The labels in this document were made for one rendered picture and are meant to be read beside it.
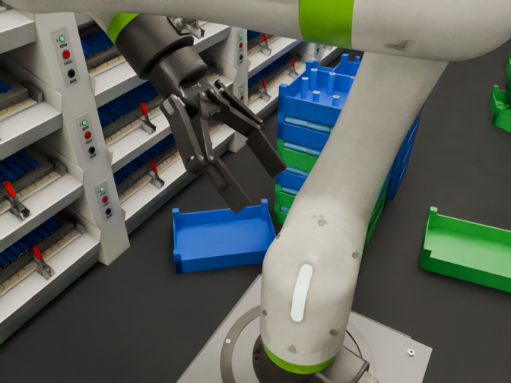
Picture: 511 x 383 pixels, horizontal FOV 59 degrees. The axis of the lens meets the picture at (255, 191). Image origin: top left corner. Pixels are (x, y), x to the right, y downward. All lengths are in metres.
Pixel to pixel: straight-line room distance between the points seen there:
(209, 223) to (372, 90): 0.96
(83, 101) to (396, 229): 0.99
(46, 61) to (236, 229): 0.74
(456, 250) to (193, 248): 0.80
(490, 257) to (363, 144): 0.95
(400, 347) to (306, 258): 0.31
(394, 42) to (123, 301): 1.05
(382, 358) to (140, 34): 0.62
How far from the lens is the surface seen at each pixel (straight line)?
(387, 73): 0.59
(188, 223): 1.45
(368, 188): 0.67
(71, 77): 1.09
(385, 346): 0.84
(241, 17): 0.43
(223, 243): 1.39
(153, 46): 0.60
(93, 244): 1.32
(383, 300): 1.30
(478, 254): 1.51
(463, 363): 1.25
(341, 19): 0.39
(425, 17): 0.38
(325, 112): 1.17
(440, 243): 1.50
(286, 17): 0.41
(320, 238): 0.62
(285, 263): 0.59
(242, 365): 0.78
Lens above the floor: 0.98
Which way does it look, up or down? 38 degrees down
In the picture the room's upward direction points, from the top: straight up
